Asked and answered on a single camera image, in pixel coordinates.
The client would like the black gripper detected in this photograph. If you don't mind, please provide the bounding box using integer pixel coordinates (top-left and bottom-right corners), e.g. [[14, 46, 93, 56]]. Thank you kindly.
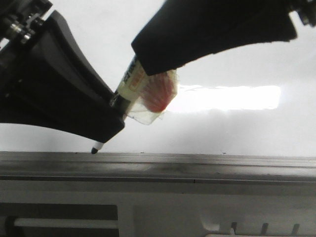
[[0, 0, 53, 71]]

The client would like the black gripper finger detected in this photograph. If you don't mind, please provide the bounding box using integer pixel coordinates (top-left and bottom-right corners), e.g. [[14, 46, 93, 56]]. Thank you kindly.
[[0, 11, 124, 143], [131, 0, 297, 76]]

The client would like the black and white whiteboard marker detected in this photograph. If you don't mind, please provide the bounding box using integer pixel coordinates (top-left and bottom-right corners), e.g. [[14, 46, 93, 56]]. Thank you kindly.
[[90, 55, 179, 155]]

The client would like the white plastic base housing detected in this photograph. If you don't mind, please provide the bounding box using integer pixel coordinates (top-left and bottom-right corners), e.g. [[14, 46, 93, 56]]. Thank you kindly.
[[0, 180, 316, 237]]

